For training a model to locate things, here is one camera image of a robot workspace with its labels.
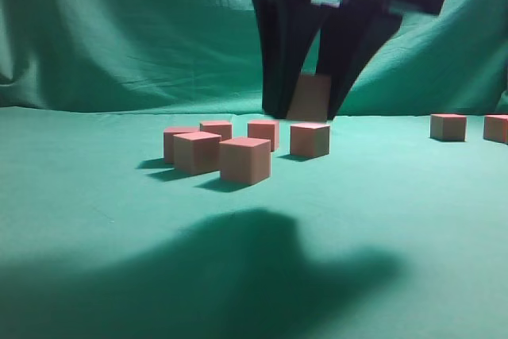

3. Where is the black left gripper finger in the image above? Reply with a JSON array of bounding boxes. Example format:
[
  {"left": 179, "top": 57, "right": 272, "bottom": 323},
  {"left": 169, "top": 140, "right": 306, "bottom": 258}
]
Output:
[{"left": 316, "top": 6, "right": 402, "bottom": 120}]

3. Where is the green backdrop cloth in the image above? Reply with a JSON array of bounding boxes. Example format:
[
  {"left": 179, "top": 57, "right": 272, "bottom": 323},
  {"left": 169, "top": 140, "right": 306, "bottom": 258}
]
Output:
[{"left": 1, "top": 0, "right": 507, "bottom": 115}]

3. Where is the placed cube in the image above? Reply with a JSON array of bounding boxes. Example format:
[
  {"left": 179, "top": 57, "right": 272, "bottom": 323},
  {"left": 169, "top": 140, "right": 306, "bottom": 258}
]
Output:
[
  {"left": 199, "top": 120, "right": 233, "bottom": 141},
  {"left": 247, "top": 120, "right": 279, "bottom": 152},
  {"left": 290, "top": 122, "right": 330, "bottom": 158}
]

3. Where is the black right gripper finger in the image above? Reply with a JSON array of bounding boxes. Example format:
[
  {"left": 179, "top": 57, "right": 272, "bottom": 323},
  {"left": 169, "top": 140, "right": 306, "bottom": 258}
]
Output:
[{"left": 252, "top": 0, "right": 329, "bottom": 119}]

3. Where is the column cube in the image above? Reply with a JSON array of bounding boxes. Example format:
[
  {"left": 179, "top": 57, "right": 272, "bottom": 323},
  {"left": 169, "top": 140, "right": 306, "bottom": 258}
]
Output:
[
  {"left": 286, "top": 74, "right": 331, "bottom": 122},
  {"left": 174, "top": 131, "right": 221, "bottom": 175},
  {"left": 483, "top": 114, "right": 508, "bottom": 144},
  {"left": 429, "top": 114, "right": 467, "bottom": 142}
]

